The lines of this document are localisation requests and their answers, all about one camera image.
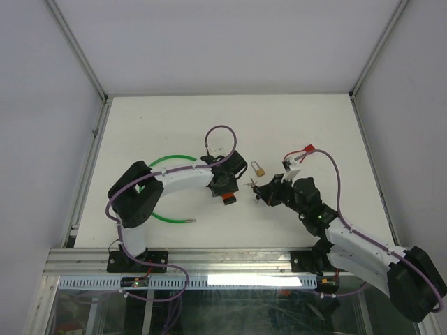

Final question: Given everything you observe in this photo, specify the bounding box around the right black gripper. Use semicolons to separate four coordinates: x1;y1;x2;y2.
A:
254;173;307;217

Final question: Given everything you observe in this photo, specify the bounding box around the orange black padlock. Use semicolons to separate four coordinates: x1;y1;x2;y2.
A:
221;192;237;206

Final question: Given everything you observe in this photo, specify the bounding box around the green cable bike lock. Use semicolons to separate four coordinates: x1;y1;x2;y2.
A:
138;153;199;225

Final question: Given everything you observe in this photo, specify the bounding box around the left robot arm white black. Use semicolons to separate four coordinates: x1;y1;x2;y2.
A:
105;150;248;271

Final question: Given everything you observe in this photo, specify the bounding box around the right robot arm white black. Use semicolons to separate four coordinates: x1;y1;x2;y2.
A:
252;174;446;322

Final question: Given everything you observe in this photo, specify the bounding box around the brass padlock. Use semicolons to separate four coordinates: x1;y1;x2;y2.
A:
250;161;265;178

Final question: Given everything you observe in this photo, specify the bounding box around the small silver keys right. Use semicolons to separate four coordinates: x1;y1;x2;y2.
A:
244;178;257;189

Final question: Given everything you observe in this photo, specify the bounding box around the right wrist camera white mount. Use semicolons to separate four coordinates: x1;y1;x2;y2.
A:
281;157;301;182

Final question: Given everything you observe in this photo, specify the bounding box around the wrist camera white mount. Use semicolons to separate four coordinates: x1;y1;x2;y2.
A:
281;157;301;182
207;147;224;156

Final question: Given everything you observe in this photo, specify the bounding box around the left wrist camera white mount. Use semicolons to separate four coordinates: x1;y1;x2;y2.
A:
207;147;224;156

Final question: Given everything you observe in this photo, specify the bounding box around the red cable seal tag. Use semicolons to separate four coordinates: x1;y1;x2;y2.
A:
283;144;316;161

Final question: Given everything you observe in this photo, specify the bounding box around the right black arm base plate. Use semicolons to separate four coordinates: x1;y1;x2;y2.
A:
290;249;336;276

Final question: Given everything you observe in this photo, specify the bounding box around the grey slotted cable duct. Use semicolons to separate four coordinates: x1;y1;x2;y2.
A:
59;274;317;291

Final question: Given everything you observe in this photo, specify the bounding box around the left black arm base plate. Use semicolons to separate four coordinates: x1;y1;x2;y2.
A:
106;249;168;274

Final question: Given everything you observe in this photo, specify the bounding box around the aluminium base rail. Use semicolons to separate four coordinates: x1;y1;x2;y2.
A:
43;248;310;276

